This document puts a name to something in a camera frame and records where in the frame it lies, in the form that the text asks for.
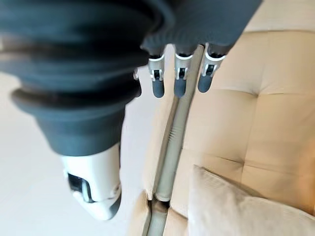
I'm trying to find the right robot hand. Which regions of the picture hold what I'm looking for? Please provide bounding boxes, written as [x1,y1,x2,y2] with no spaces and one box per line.
[0,0,261,221]

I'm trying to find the beige tufted sofa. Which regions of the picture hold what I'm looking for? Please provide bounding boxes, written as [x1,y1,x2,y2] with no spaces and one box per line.
[127,29,315,236]

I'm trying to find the beige square cushion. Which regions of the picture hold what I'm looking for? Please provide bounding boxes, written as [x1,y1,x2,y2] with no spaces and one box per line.
[187,164,315,236]

